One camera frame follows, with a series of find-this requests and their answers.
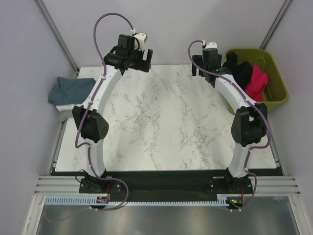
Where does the black t shirt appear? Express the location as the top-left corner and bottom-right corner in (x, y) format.
(223, 52), (253, 90)

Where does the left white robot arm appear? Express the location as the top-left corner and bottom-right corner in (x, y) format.
(72, 32), (153, 193)

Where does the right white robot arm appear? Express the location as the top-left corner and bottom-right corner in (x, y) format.
(189, 47), (268, 193)

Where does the pink t shirt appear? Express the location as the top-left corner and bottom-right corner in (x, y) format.
(245, 65), (268, 102)

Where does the olive green plastic tub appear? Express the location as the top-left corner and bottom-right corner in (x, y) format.
(225, 48), (288, 112)

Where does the folded teal t shirt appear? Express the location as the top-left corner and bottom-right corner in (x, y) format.
(48, 77), (96, 106)

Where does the folded white t shirt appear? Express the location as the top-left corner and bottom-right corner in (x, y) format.
(56, 104), (83, 112)

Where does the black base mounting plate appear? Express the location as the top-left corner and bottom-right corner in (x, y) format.
(78, 171), (252, 203)

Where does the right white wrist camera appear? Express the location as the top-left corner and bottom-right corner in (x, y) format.
(205, 42), (218, 49)

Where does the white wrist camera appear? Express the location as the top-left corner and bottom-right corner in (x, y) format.
(205, 42), (218, 49)
(133, 32), (148, 51)

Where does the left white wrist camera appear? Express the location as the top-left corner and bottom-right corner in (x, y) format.
(133, 32), (148, 51)

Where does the right aluminium corner post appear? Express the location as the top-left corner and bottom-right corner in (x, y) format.
(259, 0), (294, 50)

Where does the aluminium corner post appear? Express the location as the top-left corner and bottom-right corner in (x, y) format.
(259, 0), (294, 50)
(34, 0), (80, 74)

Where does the left aluminium corner post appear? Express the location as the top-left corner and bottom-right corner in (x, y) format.
(34, 0), (80, 74)

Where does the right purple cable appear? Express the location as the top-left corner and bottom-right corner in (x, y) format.
(187, 40), (271, 213)

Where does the aluminium frame rail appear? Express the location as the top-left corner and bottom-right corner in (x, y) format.
(35, 176), (300, 196)

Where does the white slotted cable duct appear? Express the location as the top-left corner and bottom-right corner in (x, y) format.
(44, 194), (245, 206)

